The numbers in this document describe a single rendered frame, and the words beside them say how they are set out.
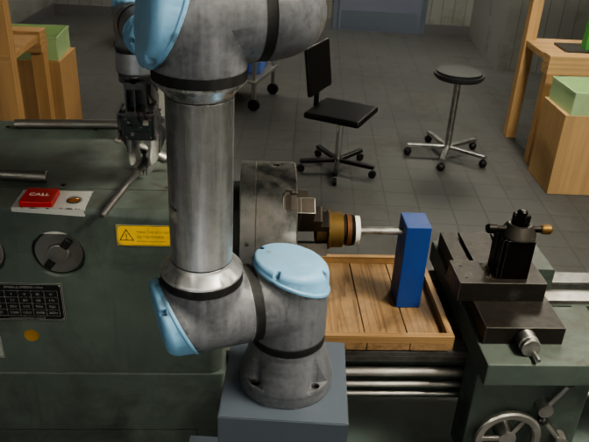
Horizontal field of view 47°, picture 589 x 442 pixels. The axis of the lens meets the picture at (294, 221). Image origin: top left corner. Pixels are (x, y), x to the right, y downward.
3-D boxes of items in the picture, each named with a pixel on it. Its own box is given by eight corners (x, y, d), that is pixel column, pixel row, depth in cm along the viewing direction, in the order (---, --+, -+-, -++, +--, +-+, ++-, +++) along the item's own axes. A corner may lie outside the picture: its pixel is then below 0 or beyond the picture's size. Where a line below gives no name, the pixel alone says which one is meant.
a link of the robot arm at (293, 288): (339, 343, 104) (346, 268, 98) (256, 361, 99) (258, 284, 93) (308, 300, 114) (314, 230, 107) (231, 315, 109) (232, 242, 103)
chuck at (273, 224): (252, 320, 151) (256, 187, 139) (253, 260, 180) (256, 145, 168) (293, 321, 152) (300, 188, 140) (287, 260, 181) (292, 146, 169)
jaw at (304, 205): (280, 233, 156) (283, 212, 145) (280, 213, 158) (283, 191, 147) (328, 234, 157) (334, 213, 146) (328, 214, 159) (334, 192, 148)
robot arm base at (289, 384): (332, 412, 105) (337, 361, 100) (235, 406, 105) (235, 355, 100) (330, 350, 118) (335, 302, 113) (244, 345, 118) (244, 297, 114)
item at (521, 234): (506, 243, 151) (508, 231, 149) (494, 225, 158) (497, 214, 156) (541, 243, 151) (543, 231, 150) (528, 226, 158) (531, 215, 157)
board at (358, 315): (322, 349, 155) (324, 335, 153) (312, 266, 187) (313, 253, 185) (452, 351, 157) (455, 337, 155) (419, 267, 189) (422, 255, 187)
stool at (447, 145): (471, 143, 518) (486, 61, 488) (490, 174, 466) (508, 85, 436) (398, 139, 517) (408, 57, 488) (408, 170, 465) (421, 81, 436)
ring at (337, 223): (317, 221, 154) (358, 222, 155) (315, 203, 162) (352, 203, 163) (315, 256, 159) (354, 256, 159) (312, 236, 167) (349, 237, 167)
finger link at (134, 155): (124, 183, 134) (122, 139, 129) (129, 171, 139) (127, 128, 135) (140, 184, 134) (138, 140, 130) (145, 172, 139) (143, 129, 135)
